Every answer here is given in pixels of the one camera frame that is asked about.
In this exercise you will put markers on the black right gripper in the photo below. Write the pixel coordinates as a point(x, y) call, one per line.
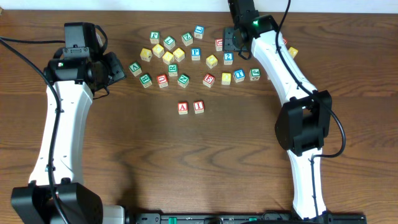
point(227, 44)

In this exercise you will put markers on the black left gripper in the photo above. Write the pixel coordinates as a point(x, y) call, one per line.
point(117, 71)

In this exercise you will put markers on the blue 2 block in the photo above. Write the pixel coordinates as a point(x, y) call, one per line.
point(228, 58)

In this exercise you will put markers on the red I block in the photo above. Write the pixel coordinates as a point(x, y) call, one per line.
point(198, 107)

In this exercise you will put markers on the red A block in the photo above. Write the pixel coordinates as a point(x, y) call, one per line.
point(183, 108)

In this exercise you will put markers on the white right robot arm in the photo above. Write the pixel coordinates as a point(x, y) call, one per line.
point(303, 122)

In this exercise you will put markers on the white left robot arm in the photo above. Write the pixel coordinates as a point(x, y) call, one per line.
point(55, 192)

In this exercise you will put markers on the red U block upper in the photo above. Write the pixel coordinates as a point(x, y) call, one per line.
point(219, 44)

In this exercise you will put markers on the red u block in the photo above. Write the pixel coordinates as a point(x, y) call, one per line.
point(162, 81)
point(219, 44)

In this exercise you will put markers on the green A block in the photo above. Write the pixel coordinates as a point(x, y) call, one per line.
point(135, 69)

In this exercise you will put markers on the yellow block centre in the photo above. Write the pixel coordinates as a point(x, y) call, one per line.
point(211, 61)

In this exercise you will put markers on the green B block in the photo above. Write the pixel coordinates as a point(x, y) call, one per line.
point(145, 80)

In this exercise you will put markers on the blue T block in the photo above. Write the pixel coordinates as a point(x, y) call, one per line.
point(239, 75)

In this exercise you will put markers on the blue block top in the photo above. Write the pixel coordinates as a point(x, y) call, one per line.
point(199, 32)

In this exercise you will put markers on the yellow block left cluster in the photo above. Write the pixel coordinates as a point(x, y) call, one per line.
point(146, 54)

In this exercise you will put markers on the yellow block cluster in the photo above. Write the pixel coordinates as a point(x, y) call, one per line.
point(179, 54)
point(146, 54)
point(168, 58)
point(158, 50)

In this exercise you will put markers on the yellow O block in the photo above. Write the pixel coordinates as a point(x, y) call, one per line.
point(225, 78)

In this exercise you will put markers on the blue P block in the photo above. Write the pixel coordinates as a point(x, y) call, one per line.
point(196, 54)

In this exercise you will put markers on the green J block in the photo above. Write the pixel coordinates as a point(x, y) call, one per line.
point(254, 74)

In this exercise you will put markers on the red E block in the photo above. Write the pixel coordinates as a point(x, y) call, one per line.
point(208, 80)

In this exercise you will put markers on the green Z block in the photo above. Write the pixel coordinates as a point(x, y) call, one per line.
point(187, 39)

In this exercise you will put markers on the yellow block upper cluster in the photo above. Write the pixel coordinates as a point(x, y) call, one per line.
point(158, 50)

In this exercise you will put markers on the red U block lower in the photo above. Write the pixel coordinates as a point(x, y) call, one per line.
point(162, 81)

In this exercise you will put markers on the green block top left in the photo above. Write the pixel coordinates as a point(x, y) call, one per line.
point(155, 37)

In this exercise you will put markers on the yellow block right cluster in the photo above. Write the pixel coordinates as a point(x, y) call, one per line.
point(179, 54)

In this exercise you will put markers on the yellow block middle cluster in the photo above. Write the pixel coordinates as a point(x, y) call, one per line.
point(168, 58)

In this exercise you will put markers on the green R block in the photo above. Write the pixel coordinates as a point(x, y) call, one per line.
point(173, 70)

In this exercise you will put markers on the yellow K block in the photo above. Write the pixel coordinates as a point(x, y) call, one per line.
point(293, 52)

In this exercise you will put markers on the green 7 block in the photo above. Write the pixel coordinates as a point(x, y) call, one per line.
point(169, 42)

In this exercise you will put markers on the green N block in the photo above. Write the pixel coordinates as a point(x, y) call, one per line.
point(183, 80)

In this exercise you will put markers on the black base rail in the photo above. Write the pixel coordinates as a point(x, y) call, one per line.
point(268, 217)

